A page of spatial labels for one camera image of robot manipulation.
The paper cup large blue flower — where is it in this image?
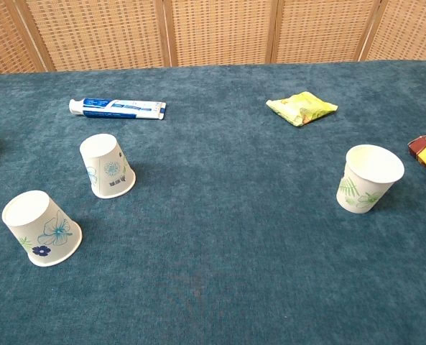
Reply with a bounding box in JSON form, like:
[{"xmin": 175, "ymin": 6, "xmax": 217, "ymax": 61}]
[{"xmin": 1, "ymin": 190, "xmax": 83, "ymax": 267}]

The paper cup with printed text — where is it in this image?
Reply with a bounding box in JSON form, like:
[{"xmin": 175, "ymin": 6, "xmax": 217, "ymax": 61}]
[{"xmin": 79, "ymin": 133, "xmax": 137, "ymax": 200}]

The wicker folding screen panel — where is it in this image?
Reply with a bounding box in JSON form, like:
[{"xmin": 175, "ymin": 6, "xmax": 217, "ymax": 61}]
[
  {"xmin": 266, "ymin": 0, "xmax": 384, "ymax": 65},
  {"xmin": 162, "ymin": 0, "xmax": 282, "ymax": 68},
  {"xmin": 356, "ymin": 0, "xmax": 426, "ymax": 62},
  {"xmin": 0, "ymin": 0, "xmax": 55, "ymax": 75},
  {"xmin": 14, "ymin": 0, "xmax": 172, "ymax": 72}
]

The yellow green snack packet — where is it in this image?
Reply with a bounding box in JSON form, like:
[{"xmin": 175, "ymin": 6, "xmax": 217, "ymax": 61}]
[{"xmin": 265, "ymin": 91, "xmax": 339, "ymax": 127}]

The teal blue table cloth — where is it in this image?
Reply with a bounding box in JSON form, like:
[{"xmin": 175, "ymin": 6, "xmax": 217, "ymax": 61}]
[{"xmin": 0, "ymin": 59, "xmax": 426, "ymax": 345}]

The blue white toothpaste tube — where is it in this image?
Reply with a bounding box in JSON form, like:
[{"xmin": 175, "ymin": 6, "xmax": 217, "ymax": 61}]
[{"xmin": 68, "ymin": 98, "xmax": 167, "ymax": 121}]

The paper cup green fern print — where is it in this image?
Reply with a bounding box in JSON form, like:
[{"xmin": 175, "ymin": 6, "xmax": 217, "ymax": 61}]
[{"xmin": 335, "ymin": 144, "xmax": 405, "ymax": 215}]

